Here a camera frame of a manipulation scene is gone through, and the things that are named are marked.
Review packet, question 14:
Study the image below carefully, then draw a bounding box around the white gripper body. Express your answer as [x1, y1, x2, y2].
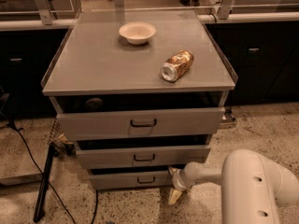
[172, 169, 191, 191]

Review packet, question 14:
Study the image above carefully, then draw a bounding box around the grey drawer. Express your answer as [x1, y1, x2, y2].
[50, 91, 226, 141]
[75, 135, 210, 169]
[89, 165, 172, 190]

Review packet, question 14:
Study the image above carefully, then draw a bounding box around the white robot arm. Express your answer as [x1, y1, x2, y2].
[168, 149, 299, 224]

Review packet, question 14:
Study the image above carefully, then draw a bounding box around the grey drawer cabinet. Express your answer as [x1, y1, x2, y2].
[41, 9, 239, 191]

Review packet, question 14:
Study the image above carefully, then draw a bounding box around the dark round object in drawer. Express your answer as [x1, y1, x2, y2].
[84, 97, 104, 112]

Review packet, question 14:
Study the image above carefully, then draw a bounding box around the metal floor plate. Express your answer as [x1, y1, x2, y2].
[220, 107, 237, 129]

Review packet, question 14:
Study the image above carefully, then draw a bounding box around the gold soda can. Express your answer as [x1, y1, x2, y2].
[161, 50, 194, 82]

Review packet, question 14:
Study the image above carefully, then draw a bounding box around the black bar on floor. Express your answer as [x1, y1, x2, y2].
[34, 143, 55, 223]

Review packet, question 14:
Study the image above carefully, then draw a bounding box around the white bowl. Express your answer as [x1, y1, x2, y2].
[119, 22, 156, 45]

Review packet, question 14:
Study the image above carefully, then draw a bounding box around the metal railing barrier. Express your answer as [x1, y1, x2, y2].
[0, 0, 299, 31]

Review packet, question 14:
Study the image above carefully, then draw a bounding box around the small wire shopping cart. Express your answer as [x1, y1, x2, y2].
[48, 119, 75, 157]

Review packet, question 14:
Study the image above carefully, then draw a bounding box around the black cable on floor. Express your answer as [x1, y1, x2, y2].
[8, 121, 99, 224]

